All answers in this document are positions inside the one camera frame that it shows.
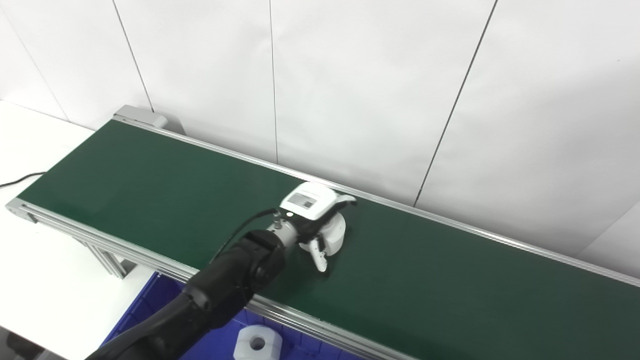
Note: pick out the grey conveyor motor housing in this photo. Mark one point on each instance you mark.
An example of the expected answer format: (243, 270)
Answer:
(145, 117)

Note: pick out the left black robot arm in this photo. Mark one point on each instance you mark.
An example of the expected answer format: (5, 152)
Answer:
(225, 285)

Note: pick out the blue plastic bin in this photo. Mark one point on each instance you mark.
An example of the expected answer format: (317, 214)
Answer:
(142, 312)

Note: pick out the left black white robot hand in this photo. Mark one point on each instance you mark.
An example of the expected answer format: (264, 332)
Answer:
(307, 202)

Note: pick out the white plastic part with hole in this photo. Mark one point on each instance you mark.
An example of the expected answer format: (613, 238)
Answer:
(257, 345)
(336, 235)

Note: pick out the green conveyor belt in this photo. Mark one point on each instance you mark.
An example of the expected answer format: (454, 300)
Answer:
(150, 190)

